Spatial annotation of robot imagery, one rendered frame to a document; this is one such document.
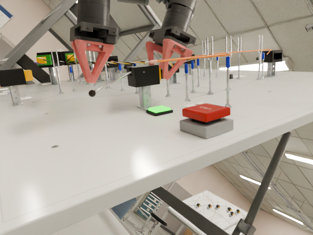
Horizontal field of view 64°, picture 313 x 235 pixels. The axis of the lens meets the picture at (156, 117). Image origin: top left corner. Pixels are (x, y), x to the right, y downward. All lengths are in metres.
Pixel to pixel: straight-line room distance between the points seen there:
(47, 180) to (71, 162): 0.04
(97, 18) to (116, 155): 0.26
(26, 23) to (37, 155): 7.96
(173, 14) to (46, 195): 0.43
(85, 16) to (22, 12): 7.88
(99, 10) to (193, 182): 10.47
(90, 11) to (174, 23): 0.18
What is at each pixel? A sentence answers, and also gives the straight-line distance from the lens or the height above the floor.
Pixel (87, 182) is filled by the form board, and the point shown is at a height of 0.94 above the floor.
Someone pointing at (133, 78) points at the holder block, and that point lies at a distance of 0.51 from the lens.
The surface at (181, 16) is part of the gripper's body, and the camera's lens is 0.56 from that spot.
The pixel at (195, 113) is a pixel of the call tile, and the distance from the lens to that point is 0.35.
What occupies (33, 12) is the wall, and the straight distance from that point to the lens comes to 8.37.
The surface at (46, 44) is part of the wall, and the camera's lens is 8.21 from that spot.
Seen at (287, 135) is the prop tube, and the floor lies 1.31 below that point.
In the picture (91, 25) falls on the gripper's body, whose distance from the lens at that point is 0.45.
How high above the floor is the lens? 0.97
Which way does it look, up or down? 13 degrees up
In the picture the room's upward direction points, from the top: 37 degrees clockwise
